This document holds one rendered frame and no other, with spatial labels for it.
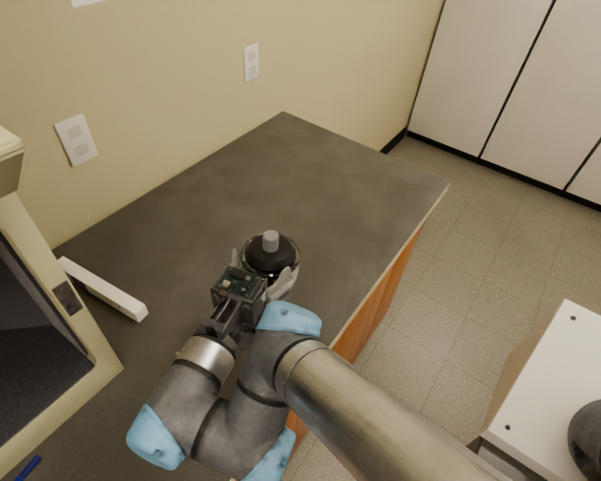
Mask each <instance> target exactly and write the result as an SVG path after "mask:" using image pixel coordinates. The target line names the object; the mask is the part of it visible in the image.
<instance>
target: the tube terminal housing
mask: <svg viewBox="0 0 601 481"><path fill-rule="evenodd" d="M0 232H1V233H2V235H3V236H4V237H5V239H6V240H7V241H8V243H9V244H10V246H11V247H12V249H13V250H14V251H15V253H16V254H17V256H18V257H19V258H20V260H21V261H22V262H23V263H24V264H25V265H26V267H27V268H28V270H29V271H30V272H31V274H32V275H33V277H34V278H35V280H36V281H37V282H38V284H39V285H40V286H41V288H42V289H43V291H44V292H45V293H46V295H47V296H48V297H49V299H50V300H51V302H52V303H53V305H54V306H55V307H56V309H57V310H58V312H59V313H60V314H61V316H62V317H63V318H64V320H65V321H66V323H67V324H68V325H69V327H70V328H71V329H72V331H73V333H74V334H75V335H76V337H77V338H78V339H79V341H80V342H81V343H82V345H83V346H84V347H85V348H86V349H87V351H88V356H86V355H85V354H84V353H83V352H82V351H81V350H80V349H79V348H78V349H79V350H80V351H81V352H82V353H83V354H84V355H85V356H86V357H87V358H88V359H90V360H91V361H92V362H93V363H94V364H95V367H94V368H93V370H92V371H91V372H90V373H88V374H87V375H86V376H85V377H84V378H82V379H81V380H80V381H79V382H78V383H77V384H75V385H74V386H73V387H72V388H70V389H69V390H68V391H67V392H66V393H65V394H63V395H62V396H61V397H60V398H59V399H57V400H56V401H55V402H54V403H53V404H52V405H50V406H49V407H48V408H47V409H45V410H44V411H43V412H42V413H41V414H40V415H38V416H37V417H36V418H35V419H34V420H32V421H31V422H30V423H29V424H28V425H27V426H25V427H24V428H23V429H22V430H21V431H19V432H18V433H17V434H16V435H15V436H13V437H12V438H11V439H10V440H9V442H7V443H6V444H5V445H4V446H3V447H1V448H0V479H1V478H2V477H4V476H5V475H6V474H7V473H8V472H9V471H10V470H12V469H13V468H14V467H15V466H16V465H17V464H18V463H19V462H20V461H22V460H23V459H24V458H25V457H26V456H27V455H28V454H29V453H31V452H32V451H33V450H34V449H35V448H36V447H37V446H39V445H40V444H41V443H42V442H43V441H44V440H45V439H46V438H47V437H49V436H50V435H51V434H52V433H53V432H54V431H55V430H56V429H58V428H59V427H60V426H61V425H62V424H63V423H64V422H65V421H67V420H68V419H69V418H70V417H71V416H72V415H73V414H74V413H76V412H77V411H78V410H79V409H80V408H81V407H82V406H84V405H85V404H86V403H87V402H88V401H89V400H90V399H91V398H92V397H94V396H95V394H96V393H97V392H98V391H99V390H100V389H102V388H103V387H104V386H106V385H107V384H108V383H109V382H110V381H111V380H112V379H113V378H114V377H115V376H116V375H117V374H118V373H120V372H121V371H122V370H123V369H124V366H123V365H122V364H121V363H120V361H119V359H118V358H117V356H116V355H115V353H114V351H113V349H112V348H111V346H110V344H109V343H108V341H107V340H106V338H105V336H104V335H103V333H102V332H101V330H100V328H99V327H98V325H97V323H96V322H95V320H94V319H93V316H92V315H91V313H90V312H89V310H88V308H87V307H86V305H85V304H84V303H83V301H82V300H81V298H80V297H79V295H78V293H77V292H76V290H75V289H74V287H73V285H72V283H71V281H70V280H69V278H68V277H67V275H66V273H65V272H64V270H63V269H62V267H61V265H60V264H59V262H58V261H57V259H56V257H55V256H54V254H53V253H52V251H51V249H50V248H49V246H48V245H47V243H46V242H45V240H44V238H43V237H42V235H41V234H40V232H39V230H38V229H37V227H36V226H35V224H34V222H33V221H32V219H31V217H30V215H29V214H28V212H27V211H26V209H25V207H24V206H23V204H22V203H21V201H20V199H19V198H18V196H17V195H16V194H15V192H13V193H11V194H9V195H7V196H5V197H2V198H0ZM63 281H67V282H68V284H69V285H70V287H71V288H72V290H73V292H74V294H75V295H76V297H77V298H78V300H79V301H80V302H81V304H82V305H83V308H82V309H81V310H79V311H78V312H76V313H75V314H74V315H72V316H71V317H70V316H69V314H68V313H67V311H66V310H65V308H64V307H63V306H62V304H61V303H60V301H58V299H57V298H56V297H55V295H54V294H53V292H52V289H53V288H55V287H56V286H58V285H59V284H61V283H62V282H63Z"/></svg>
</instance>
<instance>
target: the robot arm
mask: <svg viewBox="0 0 601 481"><path fill-rule="evenodd" d="M298 273H299V267H298V268H297V269H296V270H295V271H294V272H293V273H292V272H291V268H290V267H289V266H287V267H285V268H284V269H283V270H282V271H281V272H280V276H279V278H278V280H277V281H276V282H275V283H274V284H273V285H271V286H269V287H268V288H267V278H265V279H264V281H263V282H262V277H261V276H258V275H256V274H253V273H250V272H247V271H244V268H243V266H242V264H241V260H240V251H239V252H238V253H237V251H236V248H234V249H233V253H232V262H231V264H230V265H229V264H226V266H225V267H224V269H223V270H222V272H221V273H220V274H219V276H218V278H217V279H216V281H215V282H214V284H213V285H212V286H211V288H210V289H211V294H212V299H213V305H214V310H213V311H212V313H211V314H210V316H209V317H208V318H207V317H205V316H204V317H203V318H202V320H201V321H200V323H199V327H198V328H197V330H196V331H195V333H194V334H193V336H192V337H191V338H190V339H189V340H188V342H187V343H186V345H185V346H184V347H183V348H182V349H181V351H180V352H177V353H176V356H175V357H176V359H175V360H174V362H173V363H172V365H171V366H170V368H169V369H168V371H167V372H166V374H165V375H164V377H163V378H162V380H161V381H160V383H159V384H158V385H157V387H156V388H155V390H154V392H153V393H152V395H151V396H150V398H149V399H148V401H147V402H146V403H144V404H143V406H142V409H141V411H140V412H139V413H138V414H137V416H136V418H135V420H134V422H133V423H132V426H131V428H130V429H129V431H128V433H127V436H126V442H127V445H128V447H129V448H130V449H131V450H132V451H133V452H135V453H136V454H137V455H139V456H140V457H142V458H144V459H145V460H147V461H149V462H151V463H152V464H154V465H156V466H159V467H162V468H163V469H165V470H169V471H172V470H175V469H176V468H177V467H178V465H179V464H180V462H181V461H183V460H184V458H185V456H186V457H188V458H190V459H195V460H197V461H198V462H200V463H202V464H204V465H206V466H208V467H210V468H212V469H214V470H216V471H219V472H221V473H223V474H225V475H227V476H229V477H231V478H233V479H235V480H237V481H280V480H281V478H282V475H283V472H284V470H285V467H286V464H287V461H288V459H289V456H290V453H291V451H292V448H293V446H294V443H295V440H296V434H295V432H294V431H293V430H291V429H289V428H288V427H287V426H286V425H285V423H286V420H287V418H288V415H289V412H290V409H292V410H293V411H294V412H295V413H296V414H297V415H298V417H299V418H300V419H301V420H302V421H303V423H304V424H305V425H306V426H308V428H309V429H310V430H311V431H312V432H313V433H314V434H315V435H316V436H317V437H318V438H319V440H320V441H321V442H322V443H323V444H324V445H325V446H326V447H327V448H328V449H329V450H330V452H331V453H332V454H333V455H334V456H335V457H336V458H337V459H338V460H339V461H340V462H341V464H342V465H343V466H344V467H345V468H346V469H347V470H348V471H349V472H350V473H351V475H352V476H353V477H354V478H355V479H356V480H357V481H512V480H511V479H509V478H508V477H507V476H505V475H504V474H502V473H501V472H500V471H498V470H496V469H495V468H494V467H492V466H491V465H490V464H489V463H488V462H486V461H485V460H484V459H482V458H481V457H479V456H478V455H477V454H475V453H474V452H473V451H471V450H469V449H468V448H467V447H465V446H464V445H462V444H461V443H460V442H458V441H457V440H456V439H454V438H453V437H451V436H450V435H449V434H447V433H446V432H444V431H443V430H442V429H440V428H439V427H437V426H436V425H434V424H433V423H432V422H430V421H429V420H427V419H426V418H425V417H424V416H423V415H422V414H420V413H419V412H417V411H416V410H415V409H413V408H412V407H410V406H409V405H407V404H406V403H405V402H403V401H402V400H400V399H399V398H398V397H396V396H395V395H394V394H392V393H391V392H389V391H388V390H387V389H385V388H384V387H382V386H381V385H379V384H378V383H377V382H375V381H374V380H372V379H371V378H370V377H368V376H367V375H365V374H364V373H363V372H361V371H360V370H359V369H357V368H356V367H354V366H353V365H351V364H350V363H348V362H347V361H346V360H345V359H344V358H343V357H341V356H340V355H338V354H337V353H336V352H334V351H333V350H331V349H330V348H329V347H327V346H326V345H324V344H323V343H321V342H320V341H319V340H317V339H318V338H319V337H320V330H321V319H320V318H319V317H318V316H317V315H316V314H315V313H313V312H311V311H309V310H307V309H305V308H303V307H300V306H298V305H295V304H292V303H287V302H286V299H287V298H288V296H289V293H290V291H291V289H292V287H293V285H294V283H295V281H296V279H297V276H298ZM223 274H224V275H223ZM222 275H223V276H222ZM218 281H219V282H218ZM266 288H267V289H266ZM264 292H265V297H266V300H265V301H264V303H263V300H262V299H261V298H262V295H263V294H264ZM253 327H254V328H255V330H256V332H255V335H254V334H253V333H252V332H251V331H250V330H252V328H253ZM248 349H249V350H248ZM240 350H248V353H247V355H246V358H245V361H244V363H243V366H242V369H241V371H240V374H239V376H238V380H237V382H236V385H235V387H234V390H233V393H232V395H231V398H230V401H228V400H225V399H223V398H221V397H219V398H218V397H217V395H218V393H219V391H220V389H221V388H222V386H223V384H224V382H225V380H226V379H227V377H228V375H229V373H230V371H231V369H232V368H233V366H234V364H235V359H236V357H237V356H238V353H239V351H240ZM568 446H569V450H570V455H571V457H572V459H573V461H574V463H575V464H576V466H577V467H578V469H579V470H580V471H581V472H582V473H583V474H584V475H585V477H586V478H587V479H588V480H589V481H601V399H600V400H596V401H593V402H590V403H588V404H586V405H584V406H583V407H581V408H580V409H579V410H578V411H577V412H576V413H575V414H574V416H573V417H572V419H571V421H570V425H569V428H568Z"/></svg>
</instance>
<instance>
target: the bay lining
mask: <svg viewBox="0 0 601 481"><path fill-rule="evenodd" d="M52 324H53V325H54V326H55V327H56V328H57V329H58V330H59V331H60V332H61V333H63V334H64V335H65V336H66V337H67V338H68V339H69V340H70V341H71V342H72V343H73V344H74V345H75V346H76V347H77V348H79V349H80V350H81V351H82V352H83V353H84V354H85V355H86V356H88V351H87V349H86V348H85V347H84V346H83V345H82V343H81V342H80V341H79V339H78V338H77V337H76V335H75V334H74V333H73V331H72V329H71V328H70V327H69V325H68V324H67V323H66V321H65V320H64V318H63V317H62V316H61V314H60V313H59V312H58V310H57V309H56V307H55V306H54V305H53V303H52V302H51V300H50V299H49V297H48V296H47V295H46V293H45V292H44V291H43V289H42V288H41V286H40V285H39V284H38V282H37V281H36V280H35V278H34V277H33V275H32V274H31V272H30V271H29V270H28V268H27V267H26V265H25V264H24V263H23V262H22V261H21V260H20V258H19V257H18V256H17V254H16V253H15V251H14V250H13V249H12V247H11V246H10V244H9V243H8V241H7V240H6V239H5V237H4V236H3V235H2V233H1V232H0V330H4V329H14V328H23V327H33V326H42V325H52Z"/></svg>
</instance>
